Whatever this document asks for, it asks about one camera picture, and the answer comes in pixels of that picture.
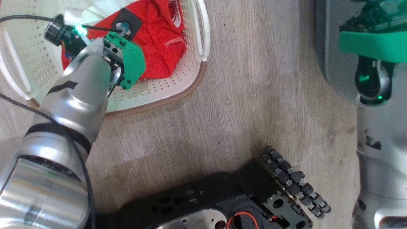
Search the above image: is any red clothing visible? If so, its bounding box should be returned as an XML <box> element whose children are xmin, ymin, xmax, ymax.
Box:
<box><xmin>62</xmin><ymin>0</ymin><xmax>188</xmax><ymax>80</ymax></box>

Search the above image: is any white garment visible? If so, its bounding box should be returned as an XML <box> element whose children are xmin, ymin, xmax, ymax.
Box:
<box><xmin>64</xmin><ymin>0</ymin><xmax>134</xmax><ymax>26</ymax></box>

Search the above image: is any black roller omni wheel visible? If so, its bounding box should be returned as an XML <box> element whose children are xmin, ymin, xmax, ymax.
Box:
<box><xmin>261</xmin><ymin>146</ymin><xmax>331</xmax><ymax>219</ymax></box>

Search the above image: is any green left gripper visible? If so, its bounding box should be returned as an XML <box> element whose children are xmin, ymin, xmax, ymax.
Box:
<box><xmin>103</xmin><ymin>32</ymin><xmax>146</xmax><ymax>91</ymax></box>

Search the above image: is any grey fabric sofa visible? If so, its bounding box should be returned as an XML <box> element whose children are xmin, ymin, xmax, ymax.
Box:
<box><xmin>315</xmin><ymin>0</ymin><xmax>407</xmax><ymax>106</ymax></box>

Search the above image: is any cream laundry basket brown rim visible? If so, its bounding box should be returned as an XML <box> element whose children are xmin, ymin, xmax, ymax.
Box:
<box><xmin>0</xmin><ymin>0</ymin><xmax>211</xmax><ymax>120</ymax></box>

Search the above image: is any blue left camera cable plug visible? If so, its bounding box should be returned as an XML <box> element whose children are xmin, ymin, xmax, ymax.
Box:
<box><xmin>44</xmin><ymin>14</ymin><xmax>131</xmax><ymax>58</ymax></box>

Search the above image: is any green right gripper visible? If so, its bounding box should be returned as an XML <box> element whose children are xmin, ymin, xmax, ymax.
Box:
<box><xmin>338</xmin><ymin>0</ymin><xmax>407</xmax><ymax>63</ymax></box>

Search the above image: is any orange base cable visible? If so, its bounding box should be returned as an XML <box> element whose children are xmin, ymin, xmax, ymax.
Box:
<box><xmin>225</xmin><ymin>211</ymin><xmax>260</xmax><ymax>229</ymax></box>

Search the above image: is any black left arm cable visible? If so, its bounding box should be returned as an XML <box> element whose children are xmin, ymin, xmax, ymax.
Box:
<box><xmin>0</xmin><ymin>15</ymin><xmax>123</xmax><ymax>229</ymax></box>

